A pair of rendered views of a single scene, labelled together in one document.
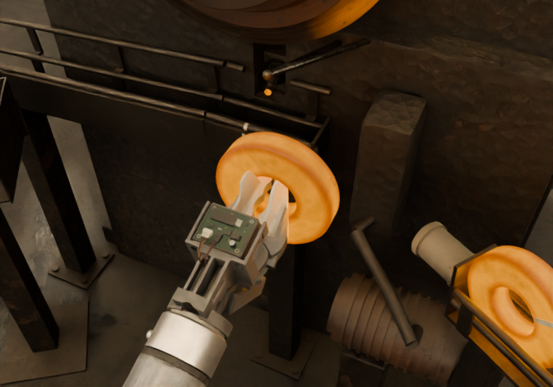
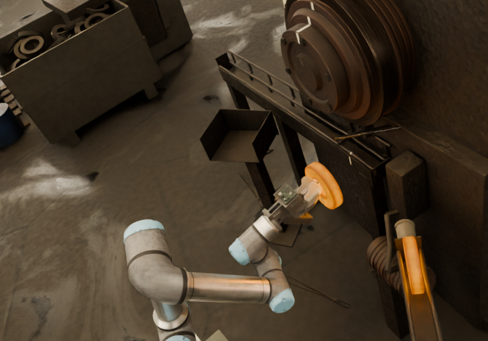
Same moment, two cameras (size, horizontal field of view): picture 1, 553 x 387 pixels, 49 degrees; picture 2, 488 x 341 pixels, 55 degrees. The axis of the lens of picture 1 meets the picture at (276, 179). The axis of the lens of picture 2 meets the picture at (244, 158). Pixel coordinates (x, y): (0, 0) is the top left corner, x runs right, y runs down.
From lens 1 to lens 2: 0.90 m
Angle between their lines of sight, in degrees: 37
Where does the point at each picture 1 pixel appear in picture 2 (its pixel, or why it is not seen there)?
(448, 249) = (403, 232)
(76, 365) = (288, 243)
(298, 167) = (322, 179)
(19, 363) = not seen: hidden behind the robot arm
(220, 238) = (282, 196)
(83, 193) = not seen: hidden behind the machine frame
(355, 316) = (375, 253)
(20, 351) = not seen: hidden behind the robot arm
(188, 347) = (261, 228)
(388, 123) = (394, 168)
